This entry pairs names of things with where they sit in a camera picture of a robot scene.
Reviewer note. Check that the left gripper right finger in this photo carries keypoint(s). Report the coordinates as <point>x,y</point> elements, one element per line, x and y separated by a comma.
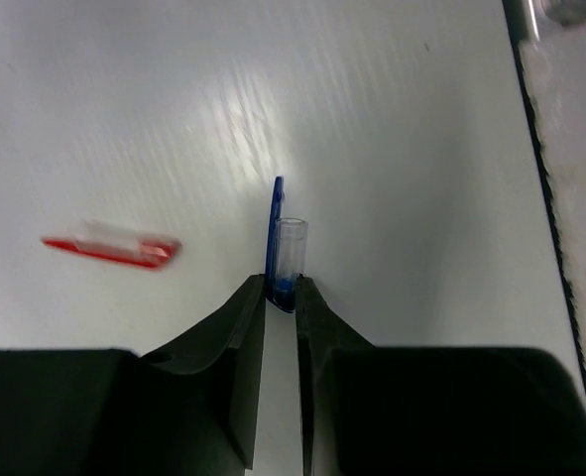
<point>369,410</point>

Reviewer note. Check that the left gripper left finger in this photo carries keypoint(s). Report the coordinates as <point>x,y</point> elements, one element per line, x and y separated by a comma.
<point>187,408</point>

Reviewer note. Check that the small red clip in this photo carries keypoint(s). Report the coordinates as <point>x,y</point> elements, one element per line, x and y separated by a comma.
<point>116,245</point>

